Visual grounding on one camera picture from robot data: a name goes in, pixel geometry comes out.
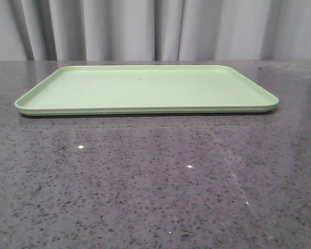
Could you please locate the grey pleated curtain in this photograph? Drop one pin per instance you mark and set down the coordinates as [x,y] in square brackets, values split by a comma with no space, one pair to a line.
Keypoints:
[154,30]

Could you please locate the light green plastic tray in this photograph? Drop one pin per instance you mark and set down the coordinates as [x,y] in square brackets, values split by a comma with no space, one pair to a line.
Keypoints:
[145,89]

